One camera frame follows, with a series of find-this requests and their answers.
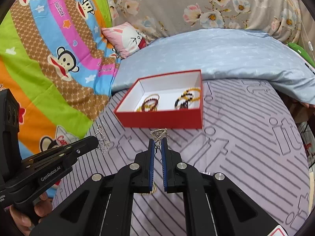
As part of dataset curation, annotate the grey floral blanket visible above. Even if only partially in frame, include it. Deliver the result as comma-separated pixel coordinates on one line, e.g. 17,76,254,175
108,0,314,44

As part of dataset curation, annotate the yellow amber bead bracelet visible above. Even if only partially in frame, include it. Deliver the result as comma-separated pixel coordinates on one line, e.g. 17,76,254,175
183,87,202,102

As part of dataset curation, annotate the yellow jade stone bracelet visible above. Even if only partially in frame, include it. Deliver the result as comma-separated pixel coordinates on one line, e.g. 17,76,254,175
135,103,158,112

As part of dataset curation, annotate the white cable with switch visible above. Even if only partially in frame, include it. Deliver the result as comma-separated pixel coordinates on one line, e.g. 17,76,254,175
298,17,315,62

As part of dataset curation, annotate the grey striped bed sheet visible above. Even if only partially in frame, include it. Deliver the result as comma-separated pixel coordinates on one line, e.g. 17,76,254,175
53,79,310,235

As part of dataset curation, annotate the purple garnet bead bracelet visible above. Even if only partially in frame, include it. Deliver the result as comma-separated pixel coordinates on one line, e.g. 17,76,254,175
174,92,195,110

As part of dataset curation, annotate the red bead bracelet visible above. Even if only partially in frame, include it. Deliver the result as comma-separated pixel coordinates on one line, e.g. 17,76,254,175
141,96,159,112

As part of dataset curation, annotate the colorful monkey cartoon quilt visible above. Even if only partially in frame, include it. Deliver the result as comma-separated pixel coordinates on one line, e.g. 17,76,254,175
1,0,119,158

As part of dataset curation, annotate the person left hand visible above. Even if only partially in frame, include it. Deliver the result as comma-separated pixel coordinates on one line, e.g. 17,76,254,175
8,192,53,236

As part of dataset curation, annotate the gold bead bracelet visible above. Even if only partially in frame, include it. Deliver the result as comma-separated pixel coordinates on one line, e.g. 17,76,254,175
140,184,157,197

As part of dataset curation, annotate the thin gold bangle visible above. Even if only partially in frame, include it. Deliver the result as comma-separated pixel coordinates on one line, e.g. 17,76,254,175
144,94,160,102

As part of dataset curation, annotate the light blue pillow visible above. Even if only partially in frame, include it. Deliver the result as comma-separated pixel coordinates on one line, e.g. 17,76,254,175
112,28,314,104

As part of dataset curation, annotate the pink bunny pillow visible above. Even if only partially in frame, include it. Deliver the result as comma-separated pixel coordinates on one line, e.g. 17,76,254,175
101,22,148,59

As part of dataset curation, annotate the green object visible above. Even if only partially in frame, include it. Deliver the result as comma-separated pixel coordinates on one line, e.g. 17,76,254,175
288,43,315,67

